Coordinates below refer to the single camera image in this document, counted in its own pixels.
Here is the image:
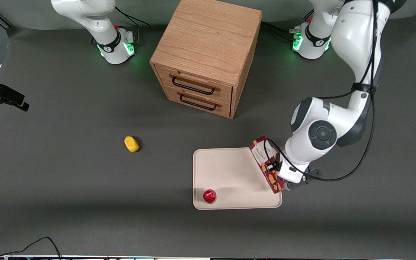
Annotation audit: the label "black right base cable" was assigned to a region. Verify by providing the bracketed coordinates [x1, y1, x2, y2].
[115, 6, 151, 28]

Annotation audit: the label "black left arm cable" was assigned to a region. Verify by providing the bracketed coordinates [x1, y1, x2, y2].
[264, 0, 380, 182]

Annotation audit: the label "wooden two-drawer cabinet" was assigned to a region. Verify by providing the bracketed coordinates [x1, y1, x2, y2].
[149, 0, 263, 119]

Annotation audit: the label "wooden drawer front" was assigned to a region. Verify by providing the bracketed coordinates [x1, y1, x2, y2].
[163, 85, 232, 118]
[155, 65, 234, 104]

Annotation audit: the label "black drawer handle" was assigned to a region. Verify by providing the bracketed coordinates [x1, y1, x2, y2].
[177, 92, 222, 111]
[169, 74, 220, 96]

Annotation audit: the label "red cookie box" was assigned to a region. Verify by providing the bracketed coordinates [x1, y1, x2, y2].
[249, 136, 285, 195]

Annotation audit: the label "yellow sponge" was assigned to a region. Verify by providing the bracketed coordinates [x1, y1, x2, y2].
[124, 136, 140, 153]

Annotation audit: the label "beige rectangular tray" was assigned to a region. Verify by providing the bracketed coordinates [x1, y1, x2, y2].
[192, 147, 283, 210]

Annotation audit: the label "black cable at table edge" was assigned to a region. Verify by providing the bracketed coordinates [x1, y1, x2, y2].
[0, 237, 62, 260]

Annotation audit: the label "black left base cables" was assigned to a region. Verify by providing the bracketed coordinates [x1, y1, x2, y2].
[261, 21, 299, 41]

